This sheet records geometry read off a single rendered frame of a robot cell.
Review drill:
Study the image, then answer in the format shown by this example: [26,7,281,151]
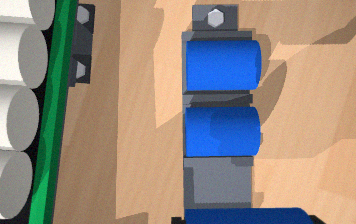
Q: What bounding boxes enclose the dark grey mounting bracket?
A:
[192,5,238,31]

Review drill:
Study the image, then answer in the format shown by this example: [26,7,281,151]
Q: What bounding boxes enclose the blue cylinder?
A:
[185,207,313,224]
[186,40,262,90]
[185,107,261,157]

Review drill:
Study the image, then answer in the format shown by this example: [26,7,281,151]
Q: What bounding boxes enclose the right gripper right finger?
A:
[309,215,326,224]

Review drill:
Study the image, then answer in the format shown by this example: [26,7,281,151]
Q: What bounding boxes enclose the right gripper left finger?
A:
[171,217,186,224]

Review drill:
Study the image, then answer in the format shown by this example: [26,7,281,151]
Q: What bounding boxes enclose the white cylinder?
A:
[0,0,55,30]
[0,23,48,89]
[0,150,32,219]
[0,86,39,151]

